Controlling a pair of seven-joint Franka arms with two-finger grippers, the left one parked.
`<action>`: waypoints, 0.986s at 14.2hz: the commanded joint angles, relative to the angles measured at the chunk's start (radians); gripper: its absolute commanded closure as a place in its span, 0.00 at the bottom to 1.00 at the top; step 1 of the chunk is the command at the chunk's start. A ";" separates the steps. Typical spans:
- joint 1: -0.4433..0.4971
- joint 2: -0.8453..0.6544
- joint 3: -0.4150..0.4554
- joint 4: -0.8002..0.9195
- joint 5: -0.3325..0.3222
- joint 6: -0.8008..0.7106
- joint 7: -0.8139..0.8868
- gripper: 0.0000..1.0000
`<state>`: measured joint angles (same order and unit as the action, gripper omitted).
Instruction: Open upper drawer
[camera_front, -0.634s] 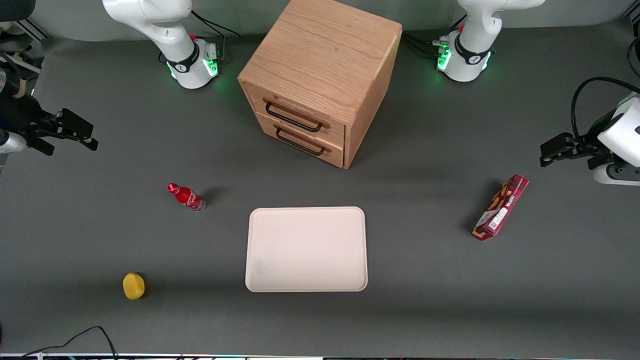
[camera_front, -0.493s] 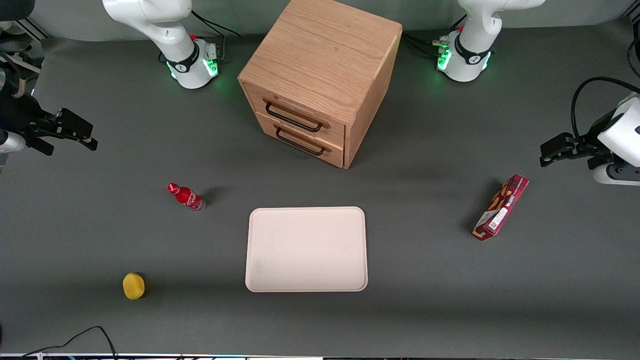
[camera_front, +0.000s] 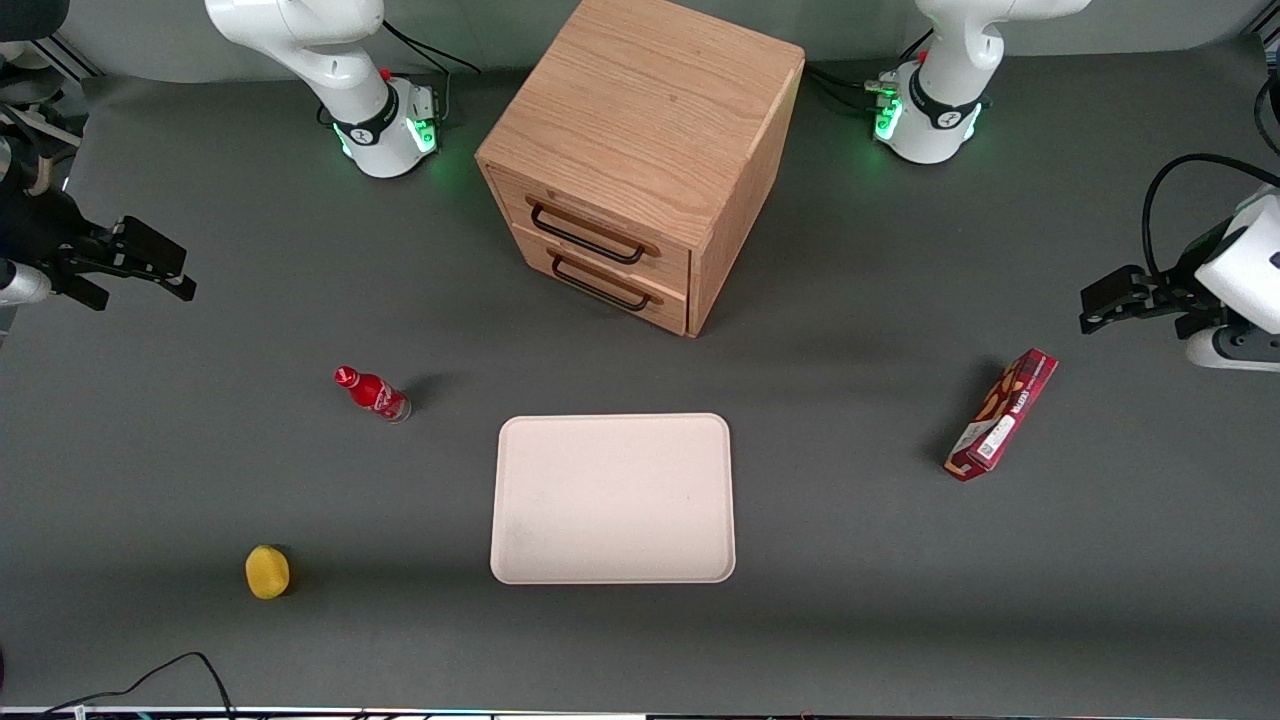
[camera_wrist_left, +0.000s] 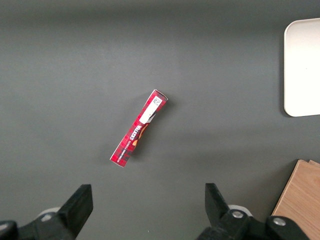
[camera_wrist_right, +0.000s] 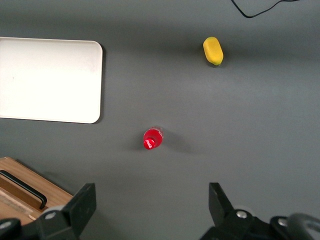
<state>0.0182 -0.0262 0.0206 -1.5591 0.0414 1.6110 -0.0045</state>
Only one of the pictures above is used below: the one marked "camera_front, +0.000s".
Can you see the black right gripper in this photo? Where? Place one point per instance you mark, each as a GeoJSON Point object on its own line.
{"type": "Point", "coordinates": [52, 232]}

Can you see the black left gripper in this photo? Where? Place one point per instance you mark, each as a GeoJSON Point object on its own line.
{"type": "Point", "coordinates": [1177, 292]}

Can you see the wooden drawer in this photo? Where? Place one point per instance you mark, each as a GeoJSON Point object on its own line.
{"type": "Point", "coordinates": [672, 312]}
{"type": "Point", "coordinates": [675, 265]}

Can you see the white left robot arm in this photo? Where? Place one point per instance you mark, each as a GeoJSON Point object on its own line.
{"type": "Point", "coordinates": [950, 100]}

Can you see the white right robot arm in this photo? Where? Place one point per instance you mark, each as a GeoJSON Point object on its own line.
{"type": "Point", "coordinates": [330, 60]}

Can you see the oak wooden drawer cabinet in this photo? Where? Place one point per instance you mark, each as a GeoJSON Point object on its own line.
{"type": "Point", "coordinates": [650, 100]}

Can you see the black office chair base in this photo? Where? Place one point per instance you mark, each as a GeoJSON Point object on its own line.
{"type": "Point", "coordinates": [30, 110]}

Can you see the red cookie box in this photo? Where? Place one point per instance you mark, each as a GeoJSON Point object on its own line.
{"type": "Point", "coordinates": [1000, 415]}

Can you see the small red soda bottle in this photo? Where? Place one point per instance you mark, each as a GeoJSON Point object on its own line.
{"type": "Point", "coordinates": [375, 395]}

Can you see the yellow lemon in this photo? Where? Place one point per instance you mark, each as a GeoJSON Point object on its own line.
{"type": "Point", "coordinates": [267, 572]}

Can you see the cream plastic tray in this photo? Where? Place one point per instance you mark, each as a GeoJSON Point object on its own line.
{"type": "Point", "coordinates": [610, 500]}

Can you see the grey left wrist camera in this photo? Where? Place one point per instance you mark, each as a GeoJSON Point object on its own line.
{"type": "Point", "coordinates": [1240, 350]}

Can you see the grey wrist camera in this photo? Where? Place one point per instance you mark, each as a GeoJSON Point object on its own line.
{"type": "Point", "coordinates": [20, 285]}
{"type": "Point", "coordinates": [1240, 350]}

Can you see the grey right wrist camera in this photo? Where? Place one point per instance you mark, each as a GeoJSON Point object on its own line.
{"type": "Point", "coordinates": [20, 285]}

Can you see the aluminium frame profile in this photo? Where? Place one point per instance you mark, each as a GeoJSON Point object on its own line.
{"type": "Point", "coordinates": [1265, 35]}
{"type": "Point", "coordinates": [70, 55]}

